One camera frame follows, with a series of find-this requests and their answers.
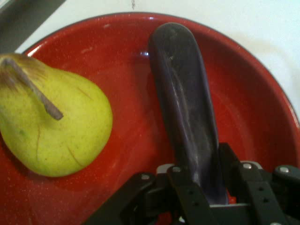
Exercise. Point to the dark purple eggplant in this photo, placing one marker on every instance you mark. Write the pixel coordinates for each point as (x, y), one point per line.
(182, 93)

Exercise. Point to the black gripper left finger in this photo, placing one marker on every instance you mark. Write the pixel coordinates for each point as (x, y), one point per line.
(185, 199)

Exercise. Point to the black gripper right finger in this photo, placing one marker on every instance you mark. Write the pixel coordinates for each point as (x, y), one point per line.
(257, 192)

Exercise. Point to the red enamel bowl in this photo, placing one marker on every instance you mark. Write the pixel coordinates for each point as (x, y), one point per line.
(246, 105)

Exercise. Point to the yellow-green pear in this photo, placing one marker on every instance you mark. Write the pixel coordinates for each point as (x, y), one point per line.
(70, 131)

